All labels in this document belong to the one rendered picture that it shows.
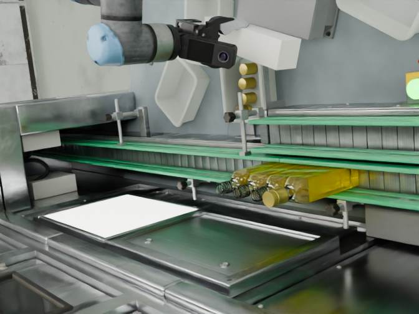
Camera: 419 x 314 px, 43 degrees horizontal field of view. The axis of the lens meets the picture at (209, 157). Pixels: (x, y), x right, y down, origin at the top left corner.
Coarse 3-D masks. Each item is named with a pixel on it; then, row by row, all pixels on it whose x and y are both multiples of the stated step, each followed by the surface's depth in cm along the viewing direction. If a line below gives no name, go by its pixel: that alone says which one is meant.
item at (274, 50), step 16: (208, 16) 121; (224, 16) 124; (240, 32) 113; (256, 32) 109; (272, 32) 111; (240, 48) 114; (256, 48) 110; (272, 48) 107; (288, 48) 107; (272, 64) 108; (288, 64) 109
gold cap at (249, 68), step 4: (244, 64) 155; (248, 64) 156; (252, 64) 157; (240, 68) 157; (244, 68) 156; (248, 68) 155; (252, 68) 156; (256, 68) 157; (240, 72) 157; (244, 72) 156; (248, 72) 156; (252, 72) 157; (256, 72) 158
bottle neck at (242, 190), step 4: (244, 184) 119; (248, 184) 119; (252, 184) 120; (236, 188) 118; (240, 188) 117; (244, 188) 118; (248, 188) 119; (252, 188) 119; (236, 192) 119; (240, 192) 117; (244, 192) 118; (248, 192) 118; (236, 196) 119; (240, 196) 117; (244, 196) 118
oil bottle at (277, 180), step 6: (294, 168) 125; (300, 168) 124; (306, 168) 123; (312, 168) 123; (276, 174) 119; (282, 174) 119; (288, 174) 118; (270, 180) 117; (276, 180) 116; (282, 180) 116; (276, 186) 116; (282, 186) 115
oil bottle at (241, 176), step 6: (270, 162) 135; (276, 162) 134; (246, 168) 130; (252, 168) 129; (258, 168) 128; (264, 168) 128; (270, 168) 129; (234, 174) 126; (240, 174) 125; (246, 174) 124; (240, 180) 124; (246, 180) 124
